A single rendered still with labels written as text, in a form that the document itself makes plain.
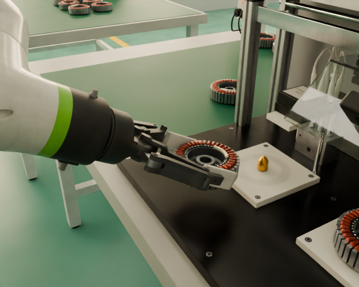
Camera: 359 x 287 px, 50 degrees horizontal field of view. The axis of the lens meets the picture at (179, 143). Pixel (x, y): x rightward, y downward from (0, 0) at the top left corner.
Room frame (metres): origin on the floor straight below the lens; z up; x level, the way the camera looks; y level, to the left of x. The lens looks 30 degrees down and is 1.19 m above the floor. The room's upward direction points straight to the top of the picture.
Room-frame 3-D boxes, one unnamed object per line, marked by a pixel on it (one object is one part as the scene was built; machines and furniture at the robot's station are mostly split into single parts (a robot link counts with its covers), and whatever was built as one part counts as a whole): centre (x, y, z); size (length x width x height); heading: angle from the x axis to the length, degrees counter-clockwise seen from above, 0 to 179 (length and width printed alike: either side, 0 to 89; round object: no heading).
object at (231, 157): (0.54, -0.04, 0.84); 0.11 x 0.11 x 0.04
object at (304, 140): (0.68, -0.28, 0.80); 0.08 x 0.05 x 0.06; 30
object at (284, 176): (0.61, -0.16, 0.78); 0.15 x 0.15 x 0.01; 30
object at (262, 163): (0.61, -0.16, 0.80); 0.02 x 0.02 x 0.03
